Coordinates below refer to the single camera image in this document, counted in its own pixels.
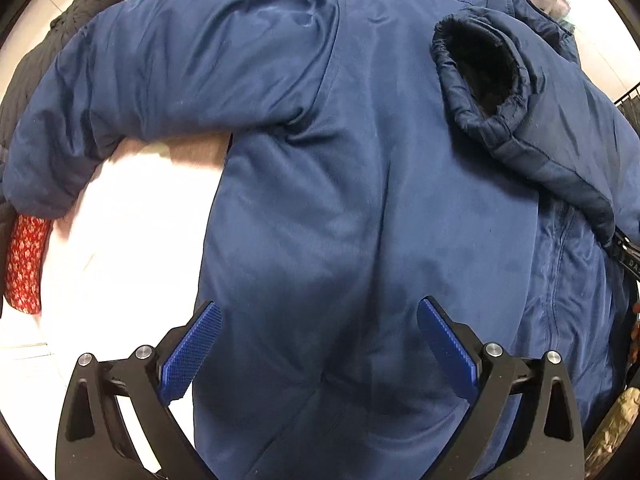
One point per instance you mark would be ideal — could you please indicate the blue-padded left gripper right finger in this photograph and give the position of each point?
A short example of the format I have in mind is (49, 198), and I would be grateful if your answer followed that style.
(545, 439)

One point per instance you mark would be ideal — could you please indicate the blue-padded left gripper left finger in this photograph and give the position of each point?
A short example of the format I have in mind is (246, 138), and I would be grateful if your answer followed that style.
(93, 440)

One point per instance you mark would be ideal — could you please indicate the navy blue padded jacket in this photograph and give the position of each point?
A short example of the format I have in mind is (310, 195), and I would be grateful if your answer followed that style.
(381, 151)

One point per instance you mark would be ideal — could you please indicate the pink polka dot bedsheet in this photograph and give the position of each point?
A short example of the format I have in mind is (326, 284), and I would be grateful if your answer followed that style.
(120, 270)

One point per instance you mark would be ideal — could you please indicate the red floral folded cloth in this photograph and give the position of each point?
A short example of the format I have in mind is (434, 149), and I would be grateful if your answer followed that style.
(24, 261)

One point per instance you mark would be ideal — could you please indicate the black knitted folded garment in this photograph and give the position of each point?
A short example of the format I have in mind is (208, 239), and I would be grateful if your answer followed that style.
(25, 79)

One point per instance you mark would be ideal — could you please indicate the black wire rack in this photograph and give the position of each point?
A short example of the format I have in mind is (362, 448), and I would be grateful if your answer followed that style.
(629, 105)

